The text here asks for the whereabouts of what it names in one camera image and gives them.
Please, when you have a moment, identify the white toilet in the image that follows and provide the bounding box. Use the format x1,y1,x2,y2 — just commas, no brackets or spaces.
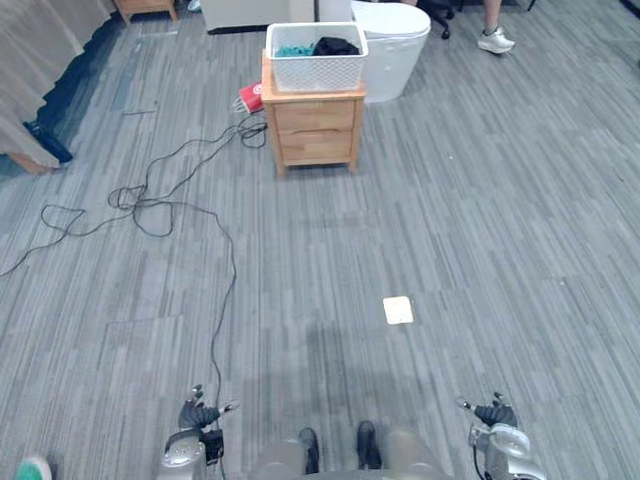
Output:
349,0,432,105

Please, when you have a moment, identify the white woven laundry basket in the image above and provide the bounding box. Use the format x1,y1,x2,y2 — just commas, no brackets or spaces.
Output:
265,22,370,93

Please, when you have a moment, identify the black garment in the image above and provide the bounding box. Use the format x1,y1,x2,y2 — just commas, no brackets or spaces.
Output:
312,36,362,57

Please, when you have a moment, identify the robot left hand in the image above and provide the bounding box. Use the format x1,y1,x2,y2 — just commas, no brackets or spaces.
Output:
179,384,240,431

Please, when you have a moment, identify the wooden two-drawer nightstand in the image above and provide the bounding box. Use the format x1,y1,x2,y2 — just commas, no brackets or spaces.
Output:
260,48,368,177

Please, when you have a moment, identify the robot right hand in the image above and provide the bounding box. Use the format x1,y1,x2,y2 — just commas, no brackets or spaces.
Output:
454,391,519,428

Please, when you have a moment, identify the long black cable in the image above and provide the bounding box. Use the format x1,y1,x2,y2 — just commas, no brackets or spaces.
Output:
0,113,269,407

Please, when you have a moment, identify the white floor plate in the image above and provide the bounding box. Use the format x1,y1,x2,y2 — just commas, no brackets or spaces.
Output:
382,296,416,326

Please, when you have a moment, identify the black object under bed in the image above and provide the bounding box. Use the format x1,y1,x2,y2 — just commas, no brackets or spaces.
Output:
23,120,74,164

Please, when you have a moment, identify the teal garment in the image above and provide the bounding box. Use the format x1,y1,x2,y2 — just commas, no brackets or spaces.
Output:
273,43,316,59

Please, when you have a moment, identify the robot right leg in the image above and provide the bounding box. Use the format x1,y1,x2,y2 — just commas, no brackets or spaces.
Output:
356,420,454,480

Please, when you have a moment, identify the black office chair base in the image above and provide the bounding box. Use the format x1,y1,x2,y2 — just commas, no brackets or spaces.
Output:
417,0,457,41

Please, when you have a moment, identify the white cabinet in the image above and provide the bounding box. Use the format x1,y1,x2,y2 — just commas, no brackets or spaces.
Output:
200,0,321,35

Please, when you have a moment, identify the robot left leg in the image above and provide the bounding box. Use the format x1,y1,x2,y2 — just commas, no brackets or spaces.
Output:
248,427,321,480

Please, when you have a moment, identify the green shoe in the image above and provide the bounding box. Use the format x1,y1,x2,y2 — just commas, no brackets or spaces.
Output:
13,455,54,480

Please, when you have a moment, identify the robot leg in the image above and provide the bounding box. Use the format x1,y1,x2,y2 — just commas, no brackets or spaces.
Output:
356,420,454,480
248,427,321,480

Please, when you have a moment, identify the beige bed cover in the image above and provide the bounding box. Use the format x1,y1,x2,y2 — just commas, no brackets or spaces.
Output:
0,0,119,169

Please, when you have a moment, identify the wooden furniture piece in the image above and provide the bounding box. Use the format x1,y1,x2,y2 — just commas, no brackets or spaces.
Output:
112,0,180,24

